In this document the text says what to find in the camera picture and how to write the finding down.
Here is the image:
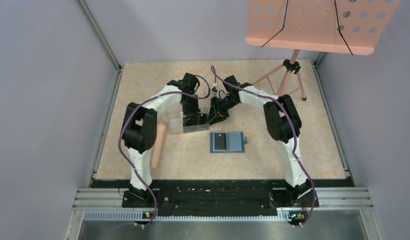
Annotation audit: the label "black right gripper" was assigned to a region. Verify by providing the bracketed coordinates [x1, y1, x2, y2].
[206, 96, 239, 126]

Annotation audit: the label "clear acrylic card box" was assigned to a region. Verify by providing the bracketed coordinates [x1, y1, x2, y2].
[166, 107, 210, 136]

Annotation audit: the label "blue leather card holder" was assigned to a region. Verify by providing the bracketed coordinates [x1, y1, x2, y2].
[210, 131, 248, 154]

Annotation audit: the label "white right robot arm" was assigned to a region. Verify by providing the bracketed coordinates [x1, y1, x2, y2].
[207, 75, 317, 209]

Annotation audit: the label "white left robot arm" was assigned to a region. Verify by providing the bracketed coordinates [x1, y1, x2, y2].
[118, 73, 209, 208]

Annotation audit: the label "black credit cards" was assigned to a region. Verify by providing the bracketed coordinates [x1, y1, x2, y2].
[182, 112, 199, 127]

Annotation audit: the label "pink music stand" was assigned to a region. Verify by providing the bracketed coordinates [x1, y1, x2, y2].
[245, 0, 400, 95]

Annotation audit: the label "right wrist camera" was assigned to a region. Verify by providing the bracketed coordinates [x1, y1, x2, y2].
[211, 86, 227, 99]

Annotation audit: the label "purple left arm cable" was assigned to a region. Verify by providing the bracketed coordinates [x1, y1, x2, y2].
[117, 74, 212, 228]

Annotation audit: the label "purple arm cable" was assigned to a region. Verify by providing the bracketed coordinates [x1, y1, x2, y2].
[210, 64, 316, 228]
[117, 74, 212, 228]

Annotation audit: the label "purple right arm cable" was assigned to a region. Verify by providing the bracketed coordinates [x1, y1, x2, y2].
[210, 64, 316, 228]

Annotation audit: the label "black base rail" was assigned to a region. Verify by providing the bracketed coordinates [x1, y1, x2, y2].
[122, 179, 319, 217]

